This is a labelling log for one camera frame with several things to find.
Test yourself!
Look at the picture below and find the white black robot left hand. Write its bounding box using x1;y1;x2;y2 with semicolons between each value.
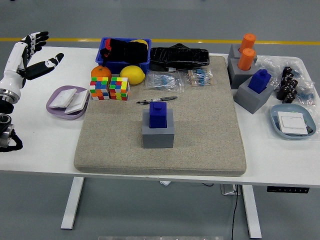
0;31;65;97

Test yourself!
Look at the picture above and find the blue square seal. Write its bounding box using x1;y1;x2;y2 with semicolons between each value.
247;69;272;95
148;101;168;129

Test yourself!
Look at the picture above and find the grey seal holder block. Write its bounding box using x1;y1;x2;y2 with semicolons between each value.
226;58;257;90
141;107;175;149
227;44;258;63
233;74;275;115

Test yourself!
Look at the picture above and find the orange cylinder seal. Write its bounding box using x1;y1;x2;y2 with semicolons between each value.
239;33;257;53
237;47;257;71

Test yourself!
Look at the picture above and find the purple tray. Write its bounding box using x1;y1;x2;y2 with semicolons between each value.
45;85;91;121

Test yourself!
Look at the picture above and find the orange fruit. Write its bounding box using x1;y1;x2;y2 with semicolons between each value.
90;65;113;81

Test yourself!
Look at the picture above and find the multicolour puzzle cube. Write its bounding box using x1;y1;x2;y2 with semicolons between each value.
108;76;131;101
89;76;110;101

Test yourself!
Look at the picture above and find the black cloth bag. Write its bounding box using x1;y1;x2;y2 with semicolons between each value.
99;37;149;63

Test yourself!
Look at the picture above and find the blue plastic bin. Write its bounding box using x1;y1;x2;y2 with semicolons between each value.
95;37;152;75

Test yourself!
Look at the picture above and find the yellow lemon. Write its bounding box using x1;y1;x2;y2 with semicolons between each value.
119;65;146;85

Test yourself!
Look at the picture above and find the white table leg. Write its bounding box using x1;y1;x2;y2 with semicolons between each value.
241;184;263;239
60;176;85;230

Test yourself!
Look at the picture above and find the clear bag of blue resistors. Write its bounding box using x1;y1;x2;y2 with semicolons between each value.
144;71;185;94

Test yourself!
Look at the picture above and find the black pen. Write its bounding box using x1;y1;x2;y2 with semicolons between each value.
136;96;178;105

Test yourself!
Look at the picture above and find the black wrapped flat package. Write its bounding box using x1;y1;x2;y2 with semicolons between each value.
149;42;210;72

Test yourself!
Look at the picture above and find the clear bag of taped resistors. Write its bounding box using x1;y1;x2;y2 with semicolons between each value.
180;67;215;87

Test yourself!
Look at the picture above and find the grey-brown fabric mat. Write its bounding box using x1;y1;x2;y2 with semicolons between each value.
73;55;247;177

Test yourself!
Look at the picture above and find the grey box under table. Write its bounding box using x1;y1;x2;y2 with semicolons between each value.
219;183;242;196

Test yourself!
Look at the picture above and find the clear plastic bag of parts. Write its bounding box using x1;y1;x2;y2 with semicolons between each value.
256;55;316;106

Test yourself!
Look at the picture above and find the light blue tray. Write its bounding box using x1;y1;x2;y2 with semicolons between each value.
270;103;317;140

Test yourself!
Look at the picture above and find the black table height controller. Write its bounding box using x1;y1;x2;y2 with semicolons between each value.
266;185;310;194

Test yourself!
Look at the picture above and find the white switch panel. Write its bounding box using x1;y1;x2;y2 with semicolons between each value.
48;88;78;110
277;111;309;136
64;89;90;116

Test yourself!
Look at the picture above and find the red strap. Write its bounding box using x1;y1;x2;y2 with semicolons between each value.
103;39;112;59

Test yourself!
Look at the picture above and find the black power cable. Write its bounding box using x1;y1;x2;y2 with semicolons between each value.
231;184;241;240

